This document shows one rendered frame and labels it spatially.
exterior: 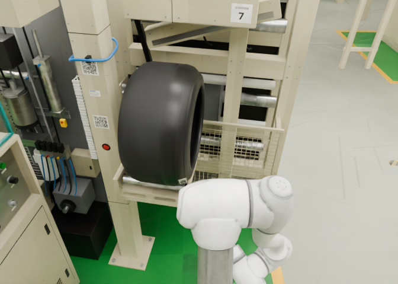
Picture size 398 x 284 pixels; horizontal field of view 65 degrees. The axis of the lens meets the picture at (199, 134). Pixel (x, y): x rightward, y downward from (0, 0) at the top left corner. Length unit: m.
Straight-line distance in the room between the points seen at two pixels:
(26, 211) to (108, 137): 0.51
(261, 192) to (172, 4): 0.96
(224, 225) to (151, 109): 0.63
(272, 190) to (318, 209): 2.10
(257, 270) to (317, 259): 1.28
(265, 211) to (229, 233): 0.11
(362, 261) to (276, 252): 1.44
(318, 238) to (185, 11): 1.98
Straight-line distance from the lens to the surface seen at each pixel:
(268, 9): 1.61
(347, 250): 2.76
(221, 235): 0.86
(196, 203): 0.84
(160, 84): 1.35
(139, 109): 1.32
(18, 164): 1.69
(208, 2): 1.47
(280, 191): 0.84
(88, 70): 1.47
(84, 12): 1.37
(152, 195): 1.70
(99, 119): 1.60
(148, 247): 2.52
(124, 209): 2.04
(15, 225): 1.71
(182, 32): 1.68
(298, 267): 2.55
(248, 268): 1.38
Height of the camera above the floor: 2.13
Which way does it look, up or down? 38 degrees down
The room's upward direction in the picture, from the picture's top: 2 degrees clockwise
